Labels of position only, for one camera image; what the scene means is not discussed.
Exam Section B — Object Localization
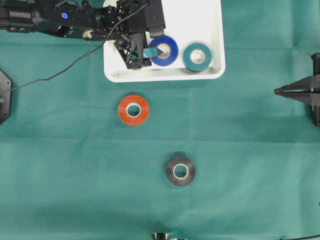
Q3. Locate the black camera cable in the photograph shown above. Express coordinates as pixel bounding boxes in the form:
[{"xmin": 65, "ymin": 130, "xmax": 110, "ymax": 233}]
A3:
[{"xmin": 0, "ymin": 2, "xmax": 151, "ymax": 95}]

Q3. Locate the metal clamp at table edge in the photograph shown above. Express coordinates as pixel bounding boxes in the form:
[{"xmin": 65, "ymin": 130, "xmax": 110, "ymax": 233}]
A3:
[{"xmin": 150, "ymin": 232, "xmax": 173, "ymax": 240}]

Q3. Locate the white plastic case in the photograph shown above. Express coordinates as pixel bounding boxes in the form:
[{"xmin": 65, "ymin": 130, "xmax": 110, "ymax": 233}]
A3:
[{"xmin": 103, "ymin": 0, "xmax": 226, "ymax": 83}]

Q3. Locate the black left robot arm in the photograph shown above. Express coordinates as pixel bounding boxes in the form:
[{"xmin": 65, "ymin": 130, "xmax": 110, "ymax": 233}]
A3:
[{"xmin": 0, "ymin": 0, "xmax": 166, "ymax": 70}]

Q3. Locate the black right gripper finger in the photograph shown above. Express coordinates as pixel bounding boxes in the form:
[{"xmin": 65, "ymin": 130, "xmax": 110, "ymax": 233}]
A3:
[
  {"xmin": 274, "ymin": 76, "xmax": 313, "ymax": 93},
  {"xmin": 275, "ymin": 92, "xmax": 313, "ymax": 105}
]

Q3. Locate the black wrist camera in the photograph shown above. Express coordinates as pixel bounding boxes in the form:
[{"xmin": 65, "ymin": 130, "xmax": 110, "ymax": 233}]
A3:
[{"xmin": 141, "ymin": 0, "xmax": 166, "ymax": 32}]

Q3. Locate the red tape roll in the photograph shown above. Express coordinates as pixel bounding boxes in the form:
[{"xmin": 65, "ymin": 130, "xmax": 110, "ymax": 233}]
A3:
[{"xmin": 117, "ymin": 94, "xmax": 150, "ymax": 127}]

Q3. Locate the teal tape roll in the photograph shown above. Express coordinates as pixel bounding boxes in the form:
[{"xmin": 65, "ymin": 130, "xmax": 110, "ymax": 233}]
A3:
[{"xmin": 183, "ymin": 42, "xmax": 212, "ymax": 73}]

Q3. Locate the green table cloth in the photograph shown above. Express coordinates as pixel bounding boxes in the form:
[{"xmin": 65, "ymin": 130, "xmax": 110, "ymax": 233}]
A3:
[{"xmin": 0, "ymin": 0, "xmax": 320, "ymax": 240}]

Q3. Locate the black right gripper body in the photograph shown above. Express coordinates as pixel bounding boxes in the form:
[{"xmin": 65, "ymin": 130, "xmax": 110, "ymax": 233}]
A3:
[{"xmin": 309, "ymin": 52, "xmax": 320, "ymax": 127}]

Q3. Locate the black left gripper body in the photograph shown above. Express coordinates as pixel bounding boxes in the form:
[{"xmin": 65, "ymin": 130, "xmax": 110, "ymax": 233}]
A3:
[{"xmin": 114, "ymin": 32, "xmax": 152, "ymax": 70}]

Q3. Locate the black tape roll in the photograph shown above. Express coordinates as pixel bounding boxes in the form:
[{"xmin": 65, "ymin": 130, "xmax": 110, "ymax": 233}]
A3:
[{"xmin": 165, "ymin": 155, "xmax": 196, "ymax": 187}]

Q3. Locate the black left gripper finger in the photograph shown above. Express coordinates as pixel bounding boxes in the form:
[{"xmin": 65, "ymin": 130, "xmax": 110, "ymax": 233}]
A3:
[
  {"xmin": 149, "ymin": 24, "xmax": 165, "ymax": 38},
  {"xmin": 143, "ymin": 47, "xmax": 164, "ymax": 58}
]

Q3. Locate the blue tape roll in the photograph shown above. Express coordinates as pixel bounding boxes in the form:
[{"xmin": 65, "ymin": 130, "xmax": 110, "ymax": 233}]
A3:
[{"xmin": 149, "ymin": 35, "xmax": 179, "ymax": 67}]

